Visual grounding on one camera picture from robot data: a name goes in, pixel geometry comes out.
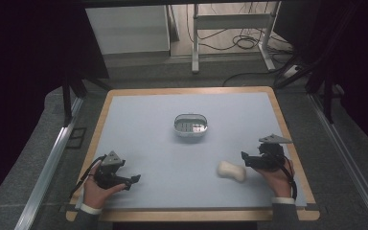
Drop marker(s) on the black metal stand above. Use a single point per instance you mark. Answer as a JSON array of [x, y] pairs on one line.
[[67, 102], [328, 102]]

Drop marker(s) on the black floor bracket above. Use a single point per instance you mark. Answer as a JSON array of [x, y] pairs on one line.
[[76, 138]]

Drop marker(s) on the white bread roll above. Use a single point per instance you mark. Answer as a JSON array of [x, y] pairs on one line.
[[231, 171]]

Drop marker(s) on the white power strip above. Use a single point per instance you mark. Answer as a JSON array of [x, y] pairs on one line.
[[291, 71]]

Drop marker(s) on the aluminium floor rail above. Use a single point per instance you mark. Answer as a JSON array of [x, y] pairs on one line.
[[348, 159], [44, 179]]

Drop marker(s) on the white cabinet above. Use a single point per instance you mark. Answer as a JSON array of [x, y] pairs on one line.
[[127, 28]]

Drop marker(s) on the person's right hand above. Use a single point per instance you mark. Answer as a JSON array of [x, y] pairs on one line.
[[279, 183]]

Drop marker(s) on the person's left hand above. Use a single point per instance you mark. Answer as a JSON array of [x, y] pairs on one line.
[[96, 193]]

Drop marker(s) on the dark curtain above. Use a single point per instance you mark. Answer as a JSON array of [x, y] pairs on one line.
[[357, 64], [19, 80]]

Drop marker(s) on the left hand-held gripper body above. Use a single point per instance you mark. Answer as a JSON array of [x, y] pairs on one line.
[[108, 174]]

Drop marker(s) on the white metal desk frame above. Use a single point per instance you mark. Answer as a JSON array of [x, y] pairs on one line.
[[195, 38]]

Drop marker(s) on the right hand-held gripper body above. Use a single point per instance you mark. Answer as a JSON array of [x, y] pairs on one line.
[[270, 156]]

